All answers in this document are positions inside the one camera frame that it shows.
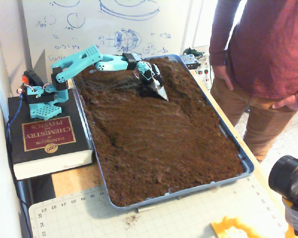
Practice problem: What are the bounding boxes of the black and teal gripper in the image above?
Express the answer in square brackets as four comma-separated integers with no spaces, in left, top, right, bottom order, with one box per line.
[135,60,169,102]

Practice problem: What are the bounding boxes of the blue tray of brown soil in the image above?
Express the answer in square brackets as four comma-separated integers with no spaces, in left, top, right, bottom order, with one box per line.
[73,57,245,208]

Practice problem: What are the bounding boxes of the person's right forearm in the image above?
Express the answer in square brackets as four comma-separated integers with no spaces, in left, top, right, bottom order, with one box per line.
[210,14,239,67]

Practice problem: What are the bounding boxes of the person's right hand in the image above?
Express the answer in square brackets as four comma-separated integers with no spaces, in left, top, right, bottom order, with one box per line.
[212,64,234,91]

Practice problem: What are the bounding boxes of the person's left hand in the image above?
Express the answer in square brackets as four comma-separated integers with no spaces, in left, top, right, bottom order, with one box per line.
[272,95,298,112]

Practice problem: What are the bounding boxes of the black vented electronics box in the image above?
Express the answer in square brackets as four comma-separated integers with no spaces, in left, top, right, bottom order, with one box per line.
[180,54,201,69]

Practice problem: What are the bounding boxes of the panel with red buttons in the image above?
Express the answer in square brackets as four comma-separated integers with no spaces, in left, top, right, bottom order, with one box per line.
[196,53,214,90]

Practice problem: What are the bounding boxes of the green object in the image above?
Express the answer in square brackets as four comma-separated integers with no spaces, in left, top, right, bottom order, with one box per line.
[183,47,204,57]

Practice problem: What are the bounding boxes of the whiteboard with blue drawings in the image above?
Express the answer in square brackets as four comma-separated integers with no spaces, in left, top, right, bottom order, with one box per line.
[21,0,192,72]

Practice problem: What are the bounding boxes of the black chemistry handbook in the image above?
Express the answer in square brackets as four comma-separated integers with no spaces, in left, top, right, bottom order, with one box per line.
[7,89,94,180]

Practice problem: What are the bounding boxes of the person in maroon shirt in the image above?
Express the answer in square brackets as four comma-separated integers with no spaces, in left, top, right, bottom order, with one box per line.
[210,0,298,163]

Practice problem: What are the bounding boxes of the blue plastic tray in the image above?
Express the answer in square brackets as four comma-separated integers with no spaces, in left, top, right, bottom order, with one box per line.
[70,54,255,211]

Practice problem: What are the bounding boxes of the grey metal strip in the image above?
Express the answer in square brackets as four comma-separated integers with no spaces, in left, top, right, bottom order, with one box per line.
[136,205,162,213]

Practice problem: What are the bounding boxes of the black servo with orange disc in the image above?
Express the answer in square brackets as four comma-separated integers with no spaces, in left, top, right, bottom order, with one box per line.
[21,70,44,87]

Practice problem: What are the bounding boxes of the grey gridded cutting mat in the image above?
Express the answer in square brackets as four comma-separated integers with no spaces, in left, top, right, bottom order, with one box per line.
[28,173,289,238]

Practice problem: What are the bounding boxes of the spilled soil crumbs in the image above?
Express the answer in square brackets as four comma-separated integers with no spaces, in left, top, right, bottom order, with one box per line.
[125,215,140,227]

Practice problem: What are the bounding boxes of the yellow printed plastic part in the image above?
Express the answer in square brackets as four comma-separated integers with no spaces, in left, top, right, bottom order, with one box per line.
[211,215,296,238]

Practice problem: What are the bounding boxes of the blue cable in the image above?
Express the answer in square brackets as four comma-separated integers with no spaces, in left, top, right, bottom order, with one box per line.
[5,98,24,139]

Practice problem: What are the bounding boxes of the black camera lens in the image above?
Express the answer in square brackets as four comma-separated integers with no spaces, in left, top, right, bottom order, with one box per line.
[268,155,298,199]

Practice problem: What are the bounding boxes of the black cable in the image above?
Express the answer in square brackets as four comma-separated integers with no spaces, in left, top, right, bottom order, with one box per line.
[5,119,33,238]

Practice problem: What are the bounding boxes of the grey camera mount block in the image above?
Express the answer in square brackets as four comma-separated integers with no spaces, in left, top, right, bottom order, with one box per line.
[282,190,298,238]

